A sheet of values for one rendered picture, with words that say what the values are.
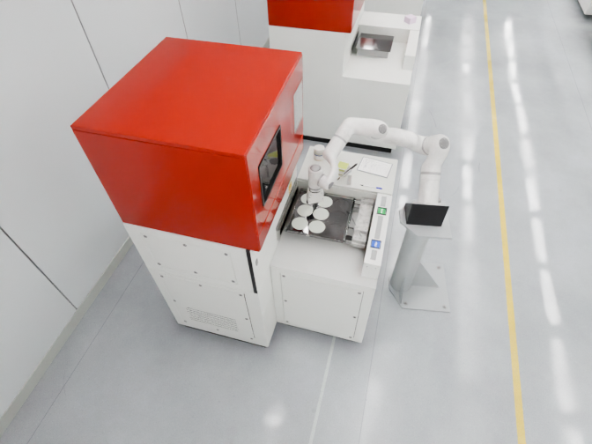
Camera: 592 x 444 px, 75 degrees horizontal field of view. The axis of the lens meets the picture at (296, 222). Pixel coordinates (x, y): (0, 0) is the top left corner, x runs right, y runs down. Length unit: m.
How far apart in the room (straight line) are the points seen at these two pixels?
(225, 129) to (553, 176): 3.73
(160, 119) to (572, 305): 3.19
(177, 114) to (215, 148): 0.28
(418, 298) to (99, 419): 2.38
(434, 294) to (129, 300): 2.41
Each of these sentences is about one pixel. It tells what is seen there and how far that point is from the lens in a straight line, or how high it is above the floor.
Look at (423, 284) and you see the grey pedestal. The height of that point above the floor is 0.05.
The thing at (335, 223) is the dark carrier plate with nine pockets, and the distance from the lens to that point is 2.40.
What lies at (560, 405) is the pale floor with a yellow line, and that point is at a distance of 3.27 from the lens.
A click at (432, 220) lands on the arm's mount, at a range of 2.57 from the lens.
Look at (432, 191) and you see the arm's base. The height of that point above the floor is 1.04.
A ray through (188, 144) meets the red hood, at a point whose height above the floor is 1.82.
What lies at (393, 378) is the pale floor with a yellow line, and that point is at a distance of 2.94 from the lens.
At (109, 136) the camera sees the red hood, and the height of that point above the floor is 1.79.
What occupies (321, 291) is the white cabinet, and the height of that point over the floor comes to 0.66.
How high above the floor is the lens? 2.72
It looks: 50 degrees down
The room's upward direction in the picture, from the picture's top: 2 degrees counter-clockwise
